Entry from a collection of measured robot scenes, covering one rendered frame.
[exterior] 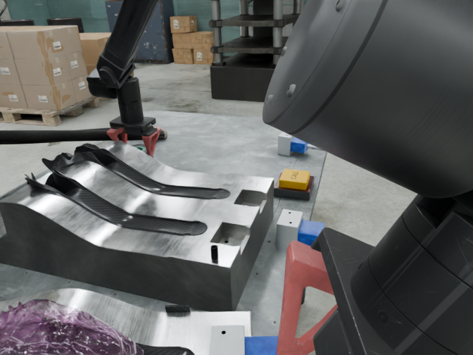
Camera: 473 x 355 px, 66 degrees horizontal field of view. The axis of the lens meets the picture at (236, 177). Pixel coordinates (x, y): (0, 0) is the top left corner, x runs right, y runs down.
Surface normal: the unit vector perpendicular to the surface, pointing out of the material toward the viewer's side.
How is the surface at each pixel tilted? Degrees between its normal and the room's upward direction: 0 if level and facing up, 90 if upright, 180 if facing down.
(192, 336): 0
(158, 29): 90
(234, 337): 0
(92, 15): 90
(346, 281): 27
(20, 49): 80
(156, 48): 90
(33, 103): 90
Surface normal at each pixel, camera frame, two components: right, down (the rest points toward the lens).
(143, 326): 0.32, -0.84
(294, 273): 0.01, 0.40
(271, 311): -0.03, -0.89
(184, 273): -0.30, 0.44
